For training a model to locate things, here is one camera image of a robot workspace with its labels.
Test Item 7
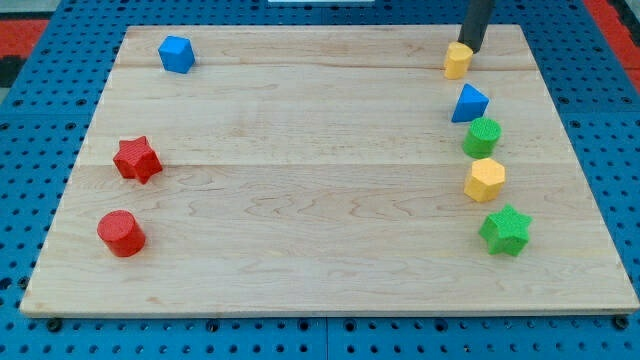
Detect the red cylinder block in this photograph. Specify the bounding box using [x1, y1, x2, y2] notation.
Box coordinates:
[97, 210, 146, 257]

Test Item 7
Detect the yellow heart block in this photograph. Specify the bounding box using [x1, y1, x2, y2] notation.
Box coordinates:
[444, 42, 474, 80]

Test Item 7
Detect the green star block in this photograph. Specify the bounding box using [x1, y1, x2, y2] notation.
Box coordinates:
[478, 204, 532, 257]

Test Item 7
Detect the green cylinder block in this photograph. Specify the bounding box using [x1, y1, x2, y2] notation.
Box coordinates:
[462, 117, 502, 159]

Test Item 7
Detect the red star block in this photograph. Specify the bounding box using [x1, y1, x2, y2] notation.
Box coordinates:
[113, 136, 163, 184]

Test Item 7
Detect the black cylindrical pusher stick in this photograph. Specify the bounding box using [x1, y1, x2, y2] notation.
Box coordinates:
[457, 0, 496, 54]

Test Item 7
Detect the blue cube block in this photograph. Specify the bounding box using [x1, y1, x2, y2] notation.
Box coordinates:
[158, 35, 195, 74]

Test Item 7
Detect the blue triangle block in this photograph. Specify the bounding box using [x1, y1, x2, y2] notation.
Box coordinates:
[451, 83, 490, 123]

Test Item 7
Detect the yellow hexagon block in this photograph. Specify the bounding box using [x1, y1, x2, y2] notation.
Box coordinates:
[463, 158, 506, 202]

